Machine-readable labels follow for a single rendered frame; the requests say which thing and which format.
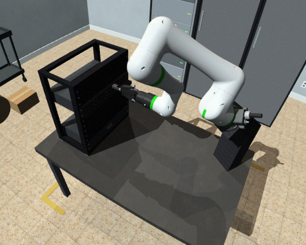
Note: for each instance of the black server rack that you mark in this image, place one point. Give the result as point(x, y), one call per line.
point(98, 108)

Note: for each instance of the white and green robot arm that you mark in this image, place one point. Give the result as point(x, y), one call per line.
point(164, 36)

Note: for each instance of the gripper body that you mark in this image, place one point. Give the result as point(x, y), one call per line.
point(140, 95)

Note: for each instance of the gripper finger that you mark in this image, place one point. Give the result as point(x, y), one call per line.
point(126, 88)
point(127, 95)

